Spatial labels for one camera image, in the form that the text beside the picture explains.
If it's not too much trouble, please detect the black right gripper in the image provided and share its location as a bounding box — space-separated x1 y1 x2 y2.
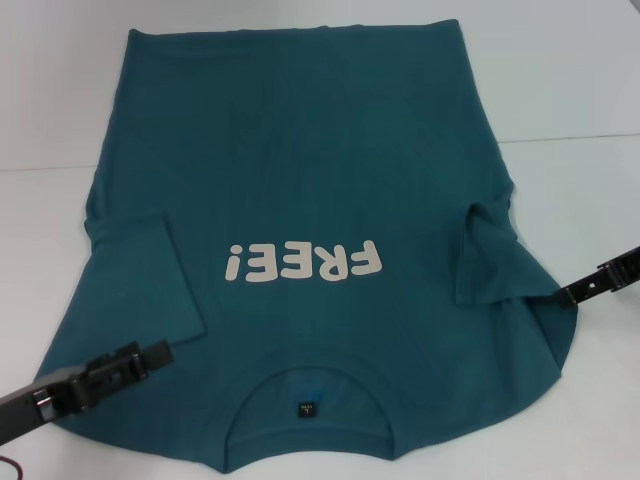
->
558 244 640 311

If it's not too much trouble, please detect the teal t-shirt with FREE print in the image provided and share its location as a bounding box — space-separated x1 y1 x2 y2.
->
42 18 580 461

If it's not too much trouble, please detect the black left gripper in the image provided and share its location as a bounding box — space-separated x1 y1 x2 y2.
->
0 339 175 441

